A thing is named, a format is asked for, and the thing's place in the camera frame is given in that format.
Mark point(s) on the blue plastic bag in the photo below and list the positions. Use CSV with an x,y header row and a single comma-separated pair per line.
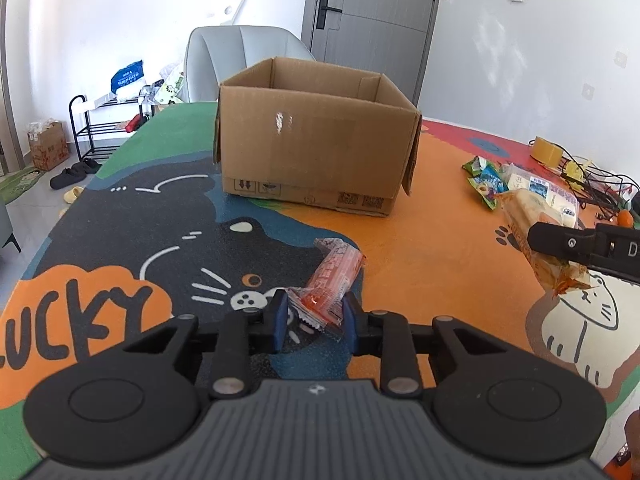
x,y
127,77

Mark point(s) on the yellow slipper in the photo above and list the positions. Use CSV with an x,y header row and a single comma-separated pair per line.
x,y
74,194

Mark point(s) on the small brown cardboard box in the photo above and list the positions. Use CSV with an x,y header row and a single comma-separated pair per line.
x,y
50,147

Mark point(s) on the colourful cartoon table mat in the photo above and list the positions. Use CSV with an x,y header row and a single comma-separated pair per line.
x,y
450,260

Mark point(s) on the yellow plastic bag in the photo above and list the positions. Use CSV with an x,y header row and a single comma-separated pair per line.
x,y
574,170

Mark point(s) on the white board with holes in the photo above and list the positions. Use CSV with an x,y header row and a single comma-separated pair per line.
x,y
232,2

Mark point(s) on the avocado print snack packet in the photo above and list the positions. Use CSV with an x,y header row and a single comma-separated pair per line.
x,y
485,195

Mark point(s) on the green floor rug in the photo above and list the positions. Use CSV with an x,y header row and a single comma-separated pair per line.
x,y
17,182

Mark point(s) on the black slipper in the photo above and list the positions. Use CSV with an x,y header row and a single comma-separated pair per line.
x,y
92,164
67,177

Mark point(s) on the black shoe rack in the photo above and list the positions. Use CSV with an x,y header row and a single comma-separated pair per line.
x,y
100,127

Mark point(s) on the green yellow printed bag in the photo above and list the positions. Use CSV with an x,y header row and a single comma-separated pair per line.
x,y
170,87

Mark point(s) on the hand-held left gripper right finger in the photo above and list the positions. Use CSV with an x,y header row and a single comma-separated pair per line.
x,y
351,325

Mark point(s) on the red snack packet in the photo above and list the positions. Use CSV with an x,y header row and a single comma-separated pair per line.
x,y
330,280

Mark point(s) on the orange bread packet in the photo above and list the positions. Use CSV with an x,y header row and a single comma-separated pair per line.
x,y
525,210

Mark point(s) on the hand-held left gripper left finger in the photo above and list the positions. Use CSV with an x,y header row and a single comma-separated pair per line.
x,y
279,322

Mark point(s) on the grey door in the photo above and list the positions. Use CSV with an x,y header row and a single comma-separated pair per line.
x,y
380,35

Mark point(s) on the grey chair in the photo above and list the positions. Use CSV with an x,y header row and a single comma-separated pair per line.
x,y
225,60

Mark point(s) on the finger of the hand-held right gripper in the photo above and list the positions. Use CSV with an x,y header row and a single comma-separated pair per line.
x,y
560,242

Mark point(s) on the orange fruit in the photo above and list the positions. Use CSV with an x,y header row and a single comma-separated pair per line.
x,y
625,218

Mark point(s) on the blue green snack packet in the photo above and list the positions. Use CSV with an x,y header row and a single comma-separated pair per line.
x,y
492,180

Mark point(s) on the yellow tape roll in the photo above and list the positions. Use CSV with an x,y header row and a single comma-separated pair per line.
x,y
546,151

